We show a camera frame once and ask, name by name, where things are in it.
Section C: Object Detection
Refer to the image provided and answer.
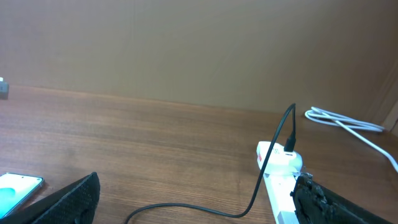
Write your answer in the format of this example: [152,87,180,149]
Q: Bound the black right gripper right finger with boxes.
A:
[290,173,391,224]

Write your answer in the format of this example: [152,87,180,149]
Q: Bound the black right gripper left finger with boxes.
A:
[1,172,100,224]

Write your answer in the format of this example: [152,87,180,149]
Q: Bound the smartphone with light screen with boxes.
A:
[1,172,45,219]

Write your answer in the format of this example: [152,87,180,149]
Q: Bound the black charging cable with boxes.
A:
[124,103,297,224]

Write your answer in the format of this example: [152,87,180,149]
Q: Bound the white charger adapter plug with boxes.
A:
[256,141,303,175]

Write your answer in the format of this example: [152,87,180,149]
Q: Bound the white power strip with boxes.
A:
[264,174,299,224]

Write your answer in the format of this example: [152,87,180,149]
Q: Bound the white power cable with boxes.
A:
[304,106,398,174]

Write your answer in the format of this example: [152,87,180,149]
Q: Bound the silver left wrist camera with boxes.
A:
[0,77,9,100]

